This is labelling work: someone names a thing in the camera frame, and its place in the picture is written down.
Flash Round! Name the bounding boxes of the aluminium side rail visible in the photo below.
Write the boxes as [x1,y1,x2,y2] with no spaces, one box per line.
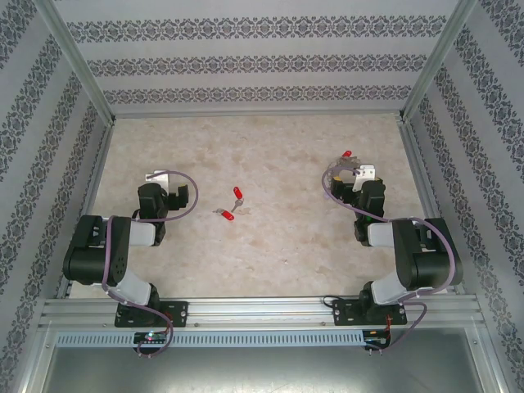
[55,122,115,300]
[399,120,466,296]

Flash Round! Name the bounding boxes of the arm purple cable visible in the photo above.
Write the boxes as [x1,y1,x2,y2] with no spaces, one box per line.
[321,165,459,355]
[100,169,201,359]

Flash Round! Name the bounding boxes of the grey metal sheet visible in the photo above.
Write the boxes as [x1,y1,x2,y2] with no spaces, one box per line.
[38,346,499,393]

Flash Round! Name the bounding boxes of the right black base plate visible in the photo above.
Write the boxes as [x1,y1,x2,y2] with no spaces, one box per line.
[331,298,409,328]

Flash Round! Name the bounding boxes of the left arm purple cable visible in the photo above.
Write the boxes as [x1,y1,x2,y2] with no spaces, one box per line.
[100,169,201,359]

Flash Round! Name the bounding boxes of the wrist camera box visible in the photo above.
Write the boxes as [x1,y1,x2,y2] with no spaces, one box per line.
[354,163,377,182]
[145,170,172,192]

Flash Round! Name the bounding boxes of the aluminium mounting rail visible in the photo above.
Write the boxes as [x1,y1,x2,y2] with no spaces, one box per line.
[38,296,481,328]

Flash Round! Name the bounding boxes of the right small circuit board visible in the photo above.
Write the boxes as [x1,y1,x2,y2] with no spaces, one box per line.
[364,329,392,349]

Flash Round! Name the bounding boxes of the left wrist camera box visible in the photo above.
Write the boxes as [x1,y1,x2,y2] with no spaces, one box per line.
[145,170,172,192]

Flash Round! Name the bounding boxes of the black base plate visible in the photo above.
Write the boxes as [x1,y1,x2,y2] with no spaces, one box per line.
[113,300,190,328]
[331,298,409,328]

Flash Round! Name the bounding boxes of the slotted grey cable duct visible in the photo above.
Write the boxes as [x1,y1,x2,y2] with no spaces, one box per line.
[55,330,366,348]

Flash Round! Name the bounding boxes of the aluminium back rail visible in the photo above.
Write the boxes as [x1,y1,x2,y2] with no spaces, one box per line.
[111,109,404,120]

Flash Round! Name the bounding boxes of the left small circuit board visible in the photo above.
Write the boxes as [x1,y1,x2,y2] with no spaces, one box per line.
[133,331,169,345]

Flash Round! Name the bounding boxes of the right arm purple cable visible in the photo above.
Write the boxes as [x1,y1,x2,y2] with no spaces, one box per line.
[321,165,459,355]

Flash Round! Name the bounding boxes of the aluminium frame post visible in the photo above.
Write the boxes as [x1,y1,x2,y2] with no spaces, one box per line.
[397,0,479,123]
[31,0,117,124]

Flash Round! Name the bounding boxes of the small circuit board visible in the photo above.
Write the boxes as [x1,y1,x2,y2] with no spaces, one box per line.
[364,329,392,349]
[133,331,169,345]

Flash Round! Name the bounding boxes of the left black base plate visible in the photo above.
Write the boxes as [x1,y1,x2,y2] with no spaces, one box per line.
[113,300,190,328]

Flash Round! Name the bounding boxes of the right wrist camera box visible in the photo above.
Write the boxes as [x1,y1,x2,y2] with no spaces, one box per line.
[354,163,377,182]

